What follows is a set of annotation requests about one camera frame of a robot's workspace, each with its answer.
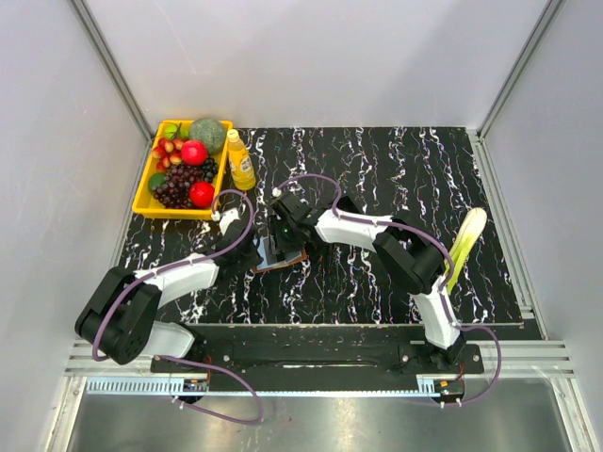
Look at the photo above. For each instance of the red pomegranate lower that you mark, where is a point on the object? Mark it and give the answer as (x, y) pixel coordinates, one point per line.
(201, 194)

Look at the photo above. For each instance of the dark purple grape bunch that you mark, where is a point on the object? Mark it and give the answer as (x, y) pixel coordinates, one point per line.
(173, 194)

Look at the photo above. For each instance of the yellow juice bottle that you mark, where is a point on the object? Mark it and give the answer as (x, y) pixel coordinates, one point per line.
(241, 165)

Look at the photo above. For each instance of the red pomegranate upper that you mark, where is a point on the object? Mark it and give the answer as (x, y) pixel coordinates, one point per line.
(194, 153)

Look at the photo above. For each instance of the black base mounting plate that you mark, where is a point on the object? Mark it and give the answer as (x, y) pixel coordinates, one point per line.
(365, 359)

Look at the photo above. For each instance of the brown leather card holder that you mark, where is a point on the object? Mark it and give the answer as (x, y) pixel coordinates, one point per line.
(272, 260)

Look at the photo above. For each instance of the green lime fruit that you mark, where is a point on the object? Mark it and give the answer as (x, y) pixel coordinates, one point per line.
(156, 180)

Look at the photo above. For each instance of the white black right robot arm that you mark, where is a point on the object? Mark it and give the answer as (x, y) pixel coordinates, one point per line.
(410, 258)

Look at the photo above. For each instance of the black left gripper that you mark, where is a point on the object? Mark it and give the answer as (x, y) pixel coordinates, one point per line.
(254, 261)

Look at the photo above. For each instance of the red pomegranate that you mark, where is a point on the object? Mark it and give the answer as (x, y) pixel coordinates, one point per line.
(194, 153)
(201, 194)

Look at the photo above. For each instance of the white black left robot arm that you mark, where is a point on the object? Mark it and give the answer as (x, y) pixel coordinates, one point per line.
(119, 319)

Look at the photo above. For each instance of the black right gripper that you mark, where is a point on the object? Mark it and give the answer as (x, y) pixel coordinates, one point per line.
(275, 226)

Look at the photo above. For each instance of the yellow plastic fruit tray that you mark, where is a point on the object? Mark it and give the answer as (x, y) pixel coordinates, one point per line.
(144, 204)

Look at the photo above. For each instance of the green melon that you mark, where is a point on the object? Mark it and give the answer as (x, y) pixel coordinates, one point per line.
(210, 132)

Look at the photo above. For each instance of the black plastic card box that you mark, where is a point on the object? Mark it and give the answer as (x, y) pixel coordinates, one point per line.
(345, 204)

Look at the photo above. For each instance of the small red fruit cluster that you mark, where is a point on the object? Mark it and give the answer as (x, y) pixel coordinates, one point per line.
(167, 153)

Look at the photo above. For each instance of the black grape bunch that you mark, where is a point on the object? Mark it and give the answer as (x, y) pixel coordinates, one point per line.
(209, 170)

